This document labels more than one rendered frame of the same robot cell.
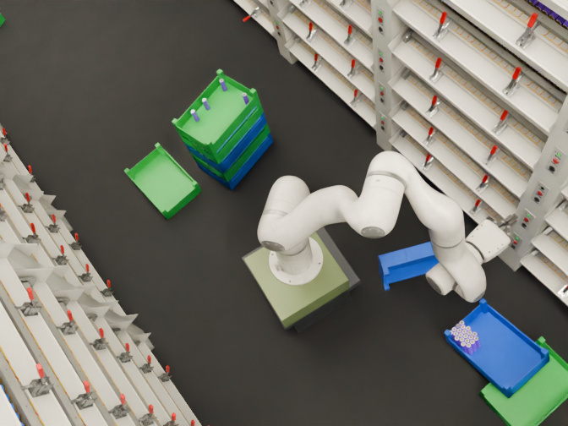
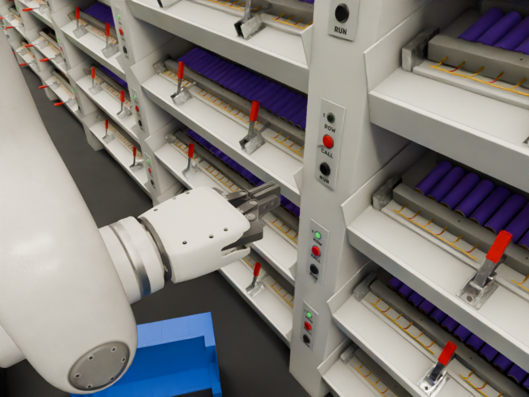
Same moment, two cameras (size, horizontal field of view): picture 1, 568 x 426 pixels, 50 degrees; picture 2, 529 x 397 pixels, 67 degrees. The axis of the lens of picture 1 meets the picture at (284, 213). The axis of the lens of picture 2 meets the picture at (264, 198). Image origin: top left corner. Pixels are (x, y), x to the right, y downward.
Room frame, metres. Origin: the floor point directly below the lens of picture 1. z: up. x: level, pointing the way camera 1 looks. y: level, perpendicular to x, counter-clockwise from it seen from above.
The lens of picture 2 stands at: (0.19, -0.51, 0.89)
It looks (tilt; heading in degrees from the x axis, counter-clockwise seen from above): 37 degrees down; 341
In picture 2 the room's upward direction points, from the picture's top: straight up
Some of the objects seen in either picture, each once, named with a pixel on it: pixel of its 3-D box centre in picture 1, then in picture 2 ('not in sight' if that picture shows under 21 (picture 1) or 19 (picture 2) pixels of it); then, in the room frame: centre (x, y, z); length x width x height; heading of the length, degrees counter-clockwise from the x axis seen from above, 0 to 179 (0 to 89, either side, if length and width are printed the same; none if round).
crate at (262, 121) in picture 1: (226, 132); not in sight; (1.52, 0.11, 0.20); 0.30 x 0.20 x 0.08; 123
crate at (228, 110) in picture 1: (215, 111); not in sight; (1.52, 0.11, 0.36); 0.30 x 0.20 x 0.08; 123
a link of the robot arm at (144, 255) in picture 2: (469, 254); (137, 254); (0.52, -0.48, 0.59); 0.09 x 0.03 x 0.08; 19
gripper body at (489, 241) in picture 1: (485, 242); (190, 232); (0.54, -0.54, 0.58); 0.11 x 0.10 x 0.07; 109
